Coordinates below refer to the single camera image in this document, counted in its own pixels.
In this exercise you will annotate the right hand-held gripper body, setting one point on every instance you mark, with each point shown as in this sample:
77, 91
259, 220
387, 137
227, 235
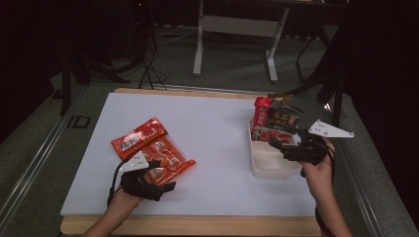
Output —
329, 131

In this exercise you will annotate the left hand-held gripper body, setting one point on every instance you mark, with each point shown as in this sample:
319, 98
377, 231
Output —
135, 163

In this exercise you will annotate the large clear orange snack packet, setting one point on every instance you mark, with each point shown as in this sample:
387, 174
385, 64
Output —
168, 154

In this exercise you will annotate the white divided lunch box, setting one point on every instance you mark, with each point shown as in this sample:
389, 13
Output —
268, 161

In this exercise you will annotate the red and black food packet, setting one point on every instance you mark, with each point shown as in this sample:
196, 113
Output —
280, 118

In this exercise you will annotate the person's left hand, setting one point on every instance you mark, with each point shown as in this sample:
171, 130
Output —
126, 200

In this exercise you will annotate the person's right hand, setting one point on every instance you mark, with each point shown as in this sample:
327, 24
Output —
319, 174

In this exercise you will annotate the small orange snack packet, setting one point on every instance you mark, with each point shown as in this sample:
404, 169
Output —
138, 138

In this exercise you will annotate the white table mat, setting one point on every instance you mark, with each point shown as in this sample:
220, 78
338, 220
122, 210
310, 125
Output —
204, 115

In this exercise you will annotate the black curtain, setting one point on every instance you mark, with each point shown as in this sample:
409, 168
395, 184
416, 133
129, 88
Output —
385, 82
23, 49

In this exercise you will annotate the black metal stand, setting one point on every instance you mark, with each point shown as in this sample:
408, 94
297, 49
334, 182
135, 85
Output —
66, 85

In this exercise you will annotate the black chair frame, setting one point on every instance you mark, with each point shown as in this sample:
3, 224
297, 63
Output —
337, 108

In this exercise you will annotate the metal floor rail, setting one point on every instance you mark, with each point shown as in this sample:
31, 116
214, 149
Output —
39, 154
359, 184
214, 89

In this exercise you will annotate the white metal desk frame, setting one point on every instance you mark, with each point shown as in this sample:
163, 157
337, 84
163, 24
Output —
237, 26

